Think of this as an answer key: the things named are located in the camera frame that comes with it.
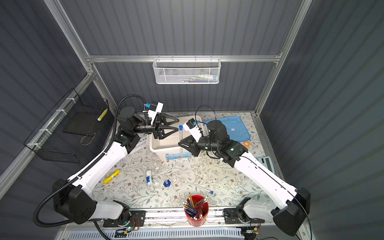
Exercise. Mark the black wire side basket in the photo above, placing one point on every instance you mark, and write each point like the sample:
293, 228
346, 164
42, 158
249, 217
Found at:
72, 134

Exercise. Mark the white wire wall basket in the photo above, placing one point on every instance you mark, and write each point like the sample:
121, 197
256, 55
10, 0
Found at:
187, 73

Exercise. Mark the yellow marker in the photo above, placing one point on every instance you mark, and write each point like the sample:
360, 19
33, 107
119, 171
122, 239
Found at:
111, 177

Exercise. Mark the blue plastic bin lid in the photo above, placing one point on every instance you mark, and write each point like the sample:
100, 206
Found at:
236, 128

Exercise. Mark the white blue small bottle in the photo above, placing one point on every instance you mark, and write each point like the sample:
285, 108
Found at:
149, 178

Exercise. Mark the clear glass flask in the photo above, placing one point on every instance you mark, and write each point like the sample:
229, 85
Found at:
157, 168

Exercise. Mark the blue bottle cap piece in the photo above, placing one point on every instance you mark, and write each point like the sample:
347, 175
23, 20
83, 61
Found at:
167, 183

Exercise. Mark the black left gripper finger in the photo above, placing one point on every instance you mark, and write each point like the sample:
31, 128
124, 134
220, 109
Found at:
162, 132
165, 119

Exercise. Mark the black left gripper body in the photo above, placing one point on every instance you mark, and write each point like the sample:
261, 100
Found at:
144, 128

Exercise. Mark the white plastic storage bin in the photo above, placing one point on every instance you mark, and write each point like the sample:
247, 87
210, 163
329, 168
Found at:
168, 148

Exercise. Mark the red pencil cup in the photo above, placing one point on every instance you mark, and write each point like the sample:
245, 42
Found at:
196, 208

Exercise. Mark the teal calculator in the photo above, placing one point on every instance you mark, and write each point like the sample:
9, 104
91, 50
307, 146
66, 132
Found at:
268, 163

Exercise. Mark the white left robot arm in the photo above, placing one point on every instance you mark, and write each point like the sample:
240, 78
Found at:
72, 197

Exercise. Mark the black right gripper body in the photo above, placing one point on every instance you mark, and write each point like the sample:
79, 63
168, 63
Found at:
205, 144

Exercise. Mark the yellow item in basket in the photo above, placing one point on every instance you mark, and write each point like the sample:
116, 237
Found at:
101, 116

